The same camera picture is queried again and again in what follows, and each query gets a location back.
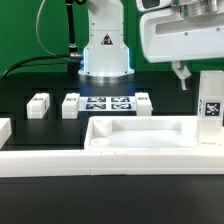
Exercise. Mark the white L-shaped fixture wall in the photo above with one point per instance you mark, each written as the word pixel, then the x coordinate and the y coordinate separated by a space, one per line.
pixel 42 163

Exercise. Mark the white block at left edge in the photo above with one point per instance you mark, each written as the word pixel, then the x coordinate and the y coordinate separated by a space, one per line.
pixel 5 130

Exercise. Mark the white desk top panel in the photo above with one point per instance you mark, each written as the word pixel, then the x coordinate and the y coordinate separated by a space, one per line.
pixel 156 145

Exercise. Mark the fiducial marker sheet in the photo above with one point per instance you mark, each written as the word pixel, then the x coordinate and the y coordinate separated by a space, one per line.
pixel 111 103

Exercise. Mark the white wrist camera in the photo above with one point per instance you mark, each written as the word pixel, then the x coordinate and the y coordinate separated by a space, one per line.
pixel 152 5

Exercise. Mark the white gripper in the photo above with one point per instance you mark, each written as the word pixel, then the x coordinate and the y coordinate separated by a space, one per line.
pixel 166 36

